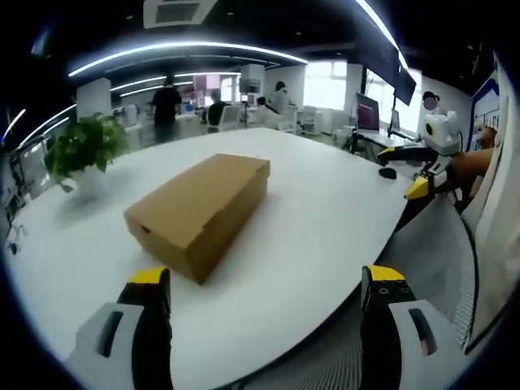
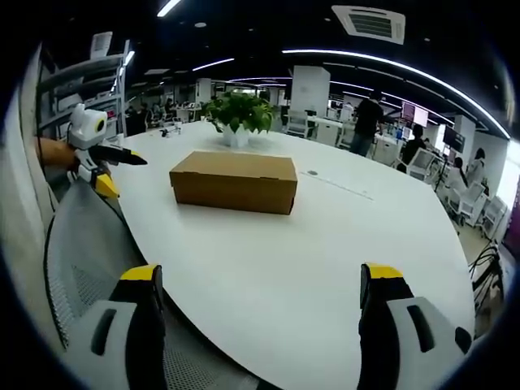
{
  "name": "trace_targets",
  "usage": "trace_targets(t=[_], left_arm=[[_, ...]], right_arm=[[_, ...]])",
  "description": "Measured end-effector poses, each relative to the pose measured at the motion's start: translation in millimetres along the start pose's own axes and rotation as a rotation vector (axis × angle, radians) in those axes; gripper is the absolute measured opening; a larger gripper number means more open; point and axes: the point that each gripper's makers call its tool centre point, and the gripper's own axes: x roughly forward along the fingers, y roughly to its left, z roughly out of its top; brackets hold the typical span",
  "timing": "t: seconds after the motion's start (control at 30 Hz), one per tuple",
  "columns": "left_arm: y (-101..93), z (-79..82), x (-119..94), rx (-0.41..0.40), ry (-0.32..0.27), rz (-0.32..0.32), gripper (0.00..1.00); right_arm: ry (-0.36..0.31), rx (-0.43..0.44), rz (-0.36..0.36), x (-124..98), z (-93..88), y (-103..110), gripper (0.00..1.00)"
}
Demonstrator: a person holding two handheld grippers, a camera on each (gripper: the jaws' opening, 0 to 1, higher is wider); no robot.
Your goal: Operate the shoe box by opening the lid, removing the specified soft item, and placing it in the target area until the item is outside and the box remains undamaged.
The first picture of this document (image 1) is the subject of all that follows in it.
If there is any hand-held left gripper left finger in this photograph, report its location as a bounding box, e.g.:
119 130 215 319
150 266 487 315
60 266 176 390

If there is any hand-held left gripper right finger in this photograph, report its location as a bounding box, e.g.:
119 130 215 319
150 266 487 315
359 264 481 390

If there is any brown cardboard shoe box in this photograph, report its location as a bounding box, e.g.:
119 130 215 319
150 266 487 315
123 153 271 287

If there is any person's right hand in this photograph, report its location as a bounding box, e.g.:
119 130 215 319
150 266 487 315
446 147 497 197

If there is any black tripod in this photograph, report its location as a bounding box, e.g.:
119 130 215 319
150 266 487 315
348 132 379 160

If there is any computer monitor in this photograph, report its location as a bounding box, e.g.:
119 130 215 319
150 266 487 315
354 92 381 132

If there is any grey mesh office chair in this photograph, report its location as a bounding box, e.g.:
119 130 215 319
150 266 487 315
231 193 479 390

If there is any person's beige garment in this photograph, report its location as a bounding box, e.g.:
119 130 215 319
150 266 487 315
461 51 520 355

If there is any straight ceiling light strip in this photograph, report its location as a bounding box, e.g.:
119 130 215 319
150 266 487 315
352 0 412 71

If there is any white office chair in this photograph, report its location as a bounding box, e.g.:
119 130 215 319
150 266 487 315
206 105 241 133

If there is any green potted plant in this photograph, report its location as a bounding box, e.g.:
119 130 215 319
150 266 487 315
43 111 132 201

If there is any long curved ceiling light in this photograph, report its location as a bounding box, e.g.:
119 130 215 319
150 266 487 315
67 40 310 78

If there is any ceiling air conditioner unit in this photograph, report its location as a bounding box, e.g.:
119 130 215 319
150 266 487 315
142 0 217 29

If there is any blue wall poster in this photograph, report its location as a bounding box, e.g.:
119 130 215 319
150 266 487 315
470 71 501 152

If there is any large black wall screen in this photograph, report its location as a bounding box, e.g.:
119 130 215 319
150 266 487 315
394 64 418 105

